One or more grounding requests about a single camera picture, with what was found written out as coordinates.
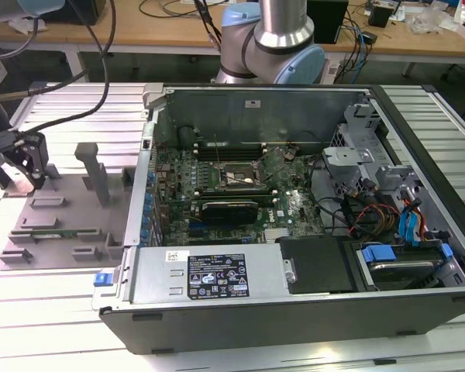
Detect CPU socket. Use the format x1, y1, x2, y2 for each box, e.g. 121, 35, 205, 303
215, 160, 261, 190

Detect grey parts rack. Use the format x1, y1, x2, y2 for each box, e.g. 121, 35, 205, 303
0, 142, 139, 272

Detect green RAM stick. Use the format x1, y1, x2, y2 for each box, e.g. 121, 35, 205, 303
30, 230, 81, 239

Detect crumpled clear plastic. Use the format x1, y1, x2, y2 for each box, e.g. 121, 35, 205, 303
7, 15, 38, 35

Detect large black box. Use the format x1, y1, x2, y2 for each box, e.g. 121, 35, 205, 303
0, 0, 106, 26

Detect silver power supply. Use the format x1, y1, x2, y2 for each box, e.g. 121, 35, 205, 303
129, 244, 291, 305

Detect wooden desk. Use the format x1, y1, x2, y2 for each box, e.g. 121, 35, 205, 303
0, 0, 465, 84

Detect black RAM slot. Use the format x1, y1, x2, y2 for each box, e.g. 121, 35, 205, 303
196, 192, 276, 205
193, 141, 267, 153
195, 186, 273, 196
193, 150, 267, 161

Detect black graphics card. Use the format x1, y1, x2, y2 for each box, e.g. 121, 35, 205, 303
199, 199, 260, 226

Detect small silver heatsink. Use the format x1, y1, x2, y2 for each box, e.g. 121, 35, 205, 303
263, 227, 291, 244

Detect green motherboard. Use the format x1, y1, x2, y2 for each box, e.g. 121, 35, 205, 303
150, 145, 326, 247

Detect black open PC case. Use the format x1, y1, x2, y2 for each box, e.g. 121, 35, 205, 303
98, 83, 465, 356

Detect black plastic shroud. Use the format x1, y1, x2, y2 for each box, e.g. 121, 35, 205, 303
275, 236, 353, 295

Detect grey metal drive cage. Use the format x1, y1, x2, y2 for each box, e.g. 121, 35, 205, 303
321, 103, 422, 202

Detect black tower box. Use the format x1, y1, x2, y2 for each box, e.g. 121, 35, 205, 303
306, 0, 350, 45

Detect small black box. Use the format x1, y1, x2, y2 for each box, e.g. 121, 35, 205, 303
367, 5, 392, 28

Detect hard disk in blue carrier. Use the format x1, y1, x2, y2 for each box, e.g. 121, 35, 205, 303
356, 243, 465, 291

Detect clear plastic bags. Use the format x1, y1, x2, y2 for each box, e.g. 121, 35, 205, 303
406, 5, 456, 35

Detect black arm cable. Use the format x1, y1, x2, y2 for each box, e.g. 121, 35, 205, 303
0, 0, 118, 135

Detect red yellow wire bundle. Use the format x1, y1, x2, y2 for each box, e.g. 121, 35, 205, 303
343, 193, 400, 237

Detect blue flat wire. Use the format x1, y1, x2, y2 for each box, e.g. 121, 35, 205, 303
398, 197, 423, 249

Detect orange wire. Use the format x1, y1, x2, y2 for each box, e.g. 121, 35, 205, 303
403, 198, 428, 243

